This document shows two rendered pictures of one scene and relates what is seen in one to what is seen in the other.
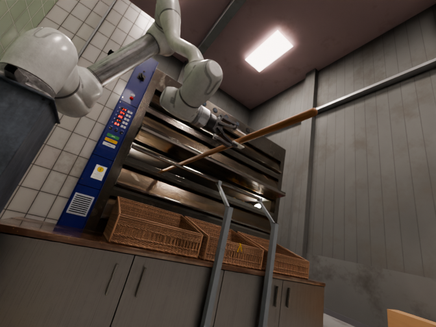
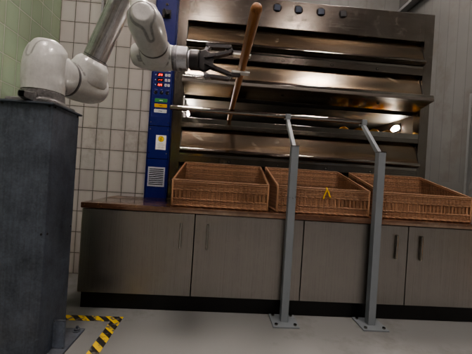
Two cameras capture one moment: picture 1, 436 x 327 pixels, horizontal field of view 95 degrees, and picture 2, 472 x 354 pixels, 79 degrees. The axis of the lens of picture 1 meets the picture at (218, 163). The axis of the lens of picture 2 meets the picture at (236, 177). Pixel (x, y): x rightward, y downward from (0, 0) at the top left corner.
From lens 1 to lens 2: 58 cm
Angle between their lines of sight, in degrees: 33
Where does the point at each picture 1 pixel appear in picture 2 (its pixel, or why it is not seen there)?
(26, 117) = (46, 125)
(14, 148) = (48, 149)
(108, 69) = (97, 43)
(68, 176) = (138, 153)
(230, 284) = (315, 235)
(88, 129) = (138, 101)
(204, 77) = (135, 27)
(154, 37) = not seen: outside the picture
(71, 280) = (149, 238)
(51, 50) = (40, 60)
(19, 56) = (25, 77)
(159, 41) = not seen: outside the picture
